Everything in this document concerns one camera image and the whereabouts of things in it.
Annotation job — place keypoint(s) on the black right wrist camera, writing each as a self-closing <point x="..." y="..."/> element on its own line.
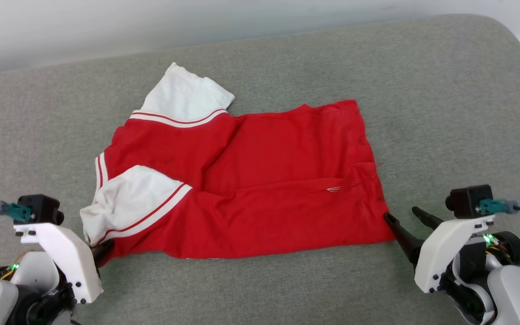
<point x="466" y="201"/>

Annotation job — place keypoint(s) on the red and white jersey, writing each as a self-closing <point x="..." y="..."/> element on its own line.
<point x="264" y="180"/>

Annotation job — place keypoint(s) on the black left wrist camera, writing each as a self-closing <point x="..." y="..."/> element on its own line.
<point x="41" y="208"/>

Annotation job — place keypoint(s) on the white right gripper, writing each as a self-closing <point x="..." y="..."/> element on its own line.
<point x="440" y="253"/>

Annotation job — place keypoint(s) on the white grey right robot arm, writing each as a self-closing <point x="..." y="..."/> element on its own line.
<point x="513" y="293"/>

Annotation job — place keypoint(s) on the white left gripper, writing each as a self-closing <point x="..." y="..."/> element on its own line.
<point x="68" y="262"/>

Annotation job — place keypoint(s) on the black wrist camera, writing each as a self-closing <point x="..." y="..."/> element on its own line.
<point x="41" y="208"/>
<point x="466" y="201"/>

